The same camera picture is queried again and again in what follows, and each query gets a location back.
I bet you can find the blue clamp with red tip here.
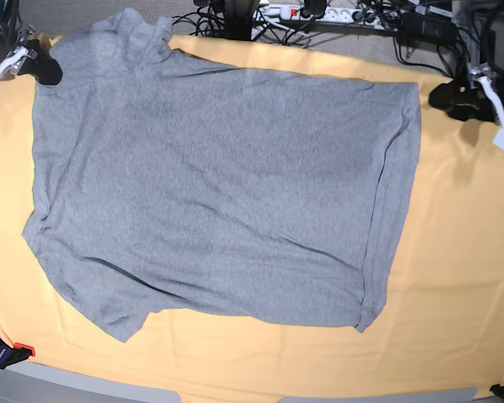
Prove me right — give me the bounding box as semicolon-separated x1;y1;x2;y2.
0;338;35;369

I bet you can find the yellow table cloth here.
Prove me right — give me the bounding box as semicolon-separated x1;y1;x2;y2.
0;31;504;400

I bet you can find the black central post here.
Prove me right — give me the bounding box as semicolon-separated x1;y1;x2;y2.
223;0;258;41

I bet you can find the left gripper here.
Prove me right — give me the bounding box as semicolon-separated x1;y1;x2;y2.
428;63;504;128

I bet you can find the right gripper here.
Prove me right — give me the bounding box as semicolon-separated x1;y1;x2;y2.
0;24;63;86

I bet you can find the grey t-shirt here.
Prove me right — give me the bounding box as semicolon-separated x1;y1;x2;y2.
23;8;421;341

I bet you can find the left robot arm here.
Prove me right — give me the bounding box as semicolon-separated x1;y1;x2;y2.
428;1;504;127

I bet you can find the black power adapter brick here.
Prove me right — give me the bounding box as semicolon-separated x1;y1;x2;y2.
399;13;458;46

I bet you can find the white power strip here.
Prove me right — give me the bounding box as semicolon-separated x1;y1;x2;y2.
254;2;395;31

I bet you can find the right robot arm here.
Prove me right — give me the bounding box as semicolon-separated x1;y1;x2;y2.
0;1;63;86

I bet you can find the tangle of black cables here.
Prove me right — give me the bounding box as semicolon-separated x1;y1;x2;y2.
170;0;475;81

